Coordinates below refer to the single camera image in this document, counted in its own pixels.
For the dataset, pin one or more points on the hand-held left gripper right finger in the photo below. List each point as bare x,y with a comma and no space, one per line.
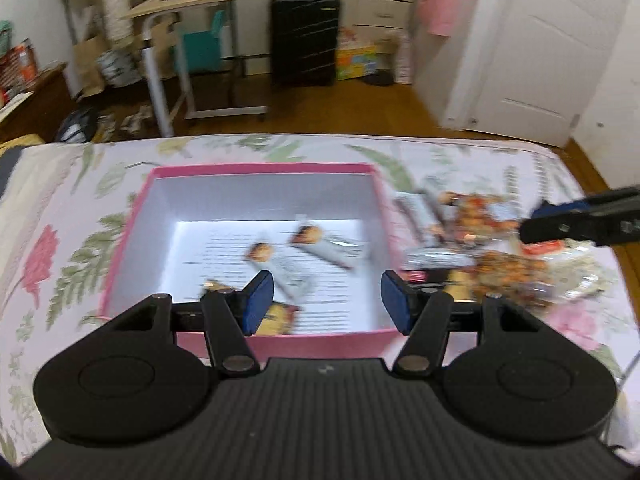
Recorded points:
395,300

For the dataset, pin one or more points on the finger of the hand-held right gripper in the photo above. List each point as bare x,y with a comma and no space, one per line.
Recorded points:
555,230
560,208

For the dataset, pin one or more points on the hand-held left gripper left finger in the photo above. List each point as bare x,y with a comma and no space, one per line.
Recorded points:
259,300

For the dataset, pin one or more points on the pink cardboard box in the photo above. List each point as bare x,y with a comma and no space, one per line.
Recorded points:
165,210

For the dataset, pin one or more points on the pile of assorted snack packs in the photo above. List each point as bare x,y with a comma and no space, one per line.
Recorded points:
480,210

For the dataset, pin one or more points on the white door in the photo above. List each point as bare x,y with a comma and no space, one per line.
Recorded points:
540,60

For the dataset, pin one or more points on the pink and white packet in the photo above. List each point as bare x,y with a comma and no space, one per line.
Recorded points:
404,57

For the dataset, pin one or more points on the dark slipper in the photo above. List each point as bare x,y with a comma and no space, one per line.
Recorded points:
379,80

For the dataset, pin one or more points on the floral bed sheet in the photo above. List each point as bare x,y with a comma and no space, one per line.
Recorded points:
65,195

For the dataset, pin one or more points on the pair of light shoes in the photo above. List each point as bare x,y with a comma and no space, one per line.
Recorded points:
127,122

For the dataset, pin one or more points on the pink garment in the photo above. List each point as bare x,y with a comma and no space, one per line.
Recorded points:
439,5

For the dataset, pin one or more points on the colourful cardboard box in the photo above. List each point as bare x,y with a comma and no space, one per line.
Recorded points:
356,62

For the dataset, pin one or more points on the black bag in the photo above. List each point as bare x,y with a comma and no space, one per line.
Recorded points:
77,125

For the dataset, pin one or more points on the teal bag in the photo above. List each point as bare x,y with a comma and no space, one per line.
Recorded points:
202,47

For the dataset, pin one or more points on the black suitcase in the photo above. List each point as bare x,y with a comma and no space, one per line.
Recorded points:
302,40

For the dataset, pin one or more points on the white patterned bag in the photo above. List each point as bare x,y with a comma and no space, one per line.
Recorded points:
119,67

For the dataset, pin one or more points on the brown paper bag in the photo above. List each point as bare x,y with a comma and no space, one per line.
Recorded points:
90,65

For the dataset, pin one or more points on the dark wooden cabinet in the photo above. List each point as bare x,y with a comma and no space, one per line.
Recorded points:
45,105

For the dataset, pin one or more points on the red printed box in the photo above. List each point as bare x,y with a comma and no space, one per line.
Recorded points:
17,67

